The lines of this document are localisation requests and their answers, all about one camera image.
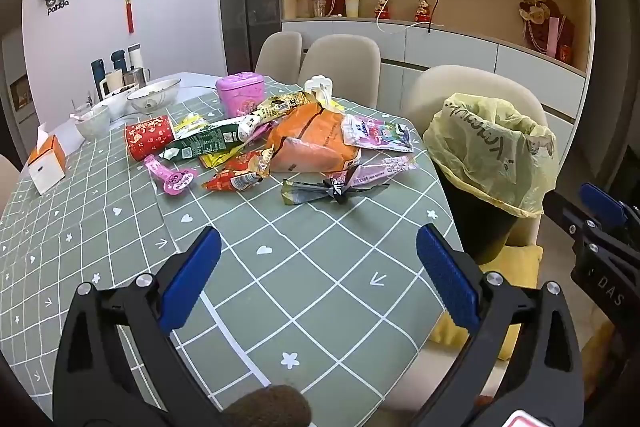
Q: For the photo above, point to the black trash bin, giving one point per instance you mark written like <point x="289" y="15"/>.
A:
<point x="483" y="228"/>

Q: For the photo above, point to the red figurine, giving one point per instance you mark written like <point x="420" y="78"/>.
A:
<point x="423" y="12"/>
<point x="381" y="10"/>

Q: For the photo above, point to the white rectangular dish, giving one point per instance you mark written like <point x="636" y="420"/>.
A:
<point x="117" y="102"/>

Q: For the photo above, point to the gold yellow snack wrapper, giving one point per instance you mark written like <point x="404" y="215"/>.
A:
<point x="278" y="106"/>

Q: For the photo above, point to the right red figurine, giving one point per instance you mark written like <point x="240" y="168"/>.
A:
<point x="423" y="12"/>

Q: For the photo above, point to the left red figurine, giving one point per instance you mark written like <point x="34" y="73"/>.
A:
<point x="381" y="10"/>

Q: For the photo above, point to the white mug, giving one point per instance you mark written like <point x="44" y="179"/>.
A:
<point x="112" y="83"/>

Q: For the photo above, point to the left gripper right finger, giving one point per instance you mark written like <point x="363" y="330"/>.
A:
<point x="542" y="385"/>

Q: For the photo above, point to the small white bowl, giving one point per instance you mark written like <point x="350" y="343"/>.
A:
<point x="92" y="123"/>

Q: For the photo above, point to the red gift bag bouquet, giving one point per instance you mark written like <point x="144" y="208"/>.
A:
<point x="547" y="30"/>

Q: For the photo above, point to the left brown gloved hand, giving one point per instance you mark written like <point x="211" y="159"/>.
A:
<point x="272" y="406"/>

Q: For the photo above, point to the white yellow toy box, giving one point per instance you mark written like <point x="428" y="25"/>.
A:
<point x="321" y="88"/>

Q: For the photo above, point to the blue thermos bottle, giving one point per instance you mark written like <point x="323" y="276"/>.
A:
<point x="98" y="72"/>
<point x="119" y="61"/>

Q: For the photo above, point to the green grid tablecloth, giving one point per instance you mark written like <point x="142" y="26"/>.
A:
<point x="328" y="298"/>

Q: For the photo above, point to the orange white tissue box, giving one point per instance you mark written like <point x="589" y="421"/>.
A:
<point x="46" y="163"/>

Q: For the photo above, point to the red gold snack wrapper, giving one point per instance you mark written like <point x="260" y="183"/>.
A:
<point x="242" y="172"/>

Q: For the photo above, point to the red paper cup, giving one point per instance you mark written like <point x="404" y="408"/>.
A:
<point x="148" y="137"/>

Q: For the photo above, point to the metal mug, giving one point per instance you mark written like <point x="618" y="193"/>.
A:
<point x="137" y="76"/>

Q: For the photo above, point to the orange plastic bag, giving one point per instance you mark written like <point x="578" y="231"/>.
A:
<point x="310" y="140"/>

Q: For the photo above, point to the middle beige chair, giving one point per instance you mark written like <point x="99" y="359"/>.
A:
<point x="353" y="63"/>

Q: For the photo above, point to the black foil wrapper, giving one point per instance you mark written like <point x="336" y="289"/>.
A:
<point x="339" y="188"/>

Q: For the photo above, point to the colorful cartoon snack bag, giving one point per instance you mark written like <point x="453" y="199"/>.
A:
<point x="374" y="134"/>

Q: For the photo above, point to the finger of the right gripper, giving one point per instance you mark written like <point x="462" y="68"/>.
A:
<point x="605" y="208"/>

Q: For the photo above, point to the white thermos bottle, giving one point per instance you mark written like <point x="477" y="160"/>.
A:
<point x="135" y="56"/>

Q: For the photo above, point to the green white milk pouch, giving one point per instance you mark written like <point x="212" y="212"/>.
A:
<point x="220" y="136"/>

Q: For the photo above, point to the far beige chair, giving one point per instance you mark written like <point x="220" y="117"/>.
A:
<point x="280" y="57"/>

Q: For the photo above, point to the large white bowl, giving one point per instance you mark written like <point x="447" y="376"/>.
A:
<point x="155" y="96"/>

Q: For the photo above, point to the pink yellow snack bag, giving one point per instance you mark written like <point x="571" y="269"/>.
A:
<point x="382" y="169"/>

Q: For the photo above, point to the yellow striped snack bag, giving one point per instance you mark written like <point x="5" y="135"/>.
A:
<point x="190" y="125"/>

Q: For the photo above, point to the pink toy box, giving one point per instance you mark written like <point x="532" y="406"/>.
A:
<point x="240" y="93"/>

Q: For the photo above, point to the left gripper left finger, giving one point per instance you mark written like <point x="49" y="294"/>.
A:
<point x="93" y="382"/>

